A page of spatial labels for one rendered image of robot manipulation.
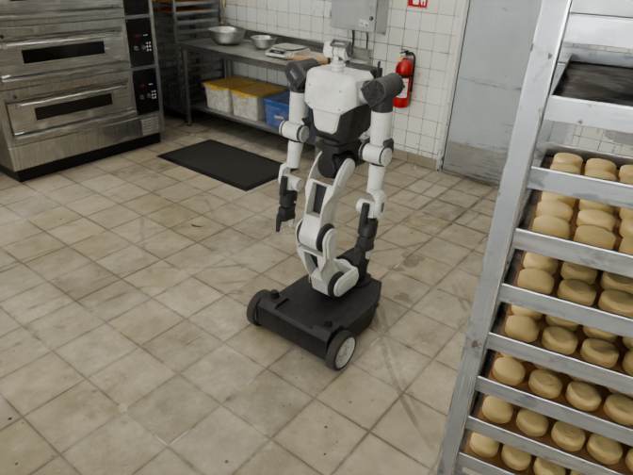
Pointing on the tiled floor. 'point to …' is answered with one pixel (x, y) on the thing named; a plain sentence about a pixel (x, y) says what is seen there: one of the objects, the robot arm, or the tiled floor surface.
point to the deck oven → (75, 83)
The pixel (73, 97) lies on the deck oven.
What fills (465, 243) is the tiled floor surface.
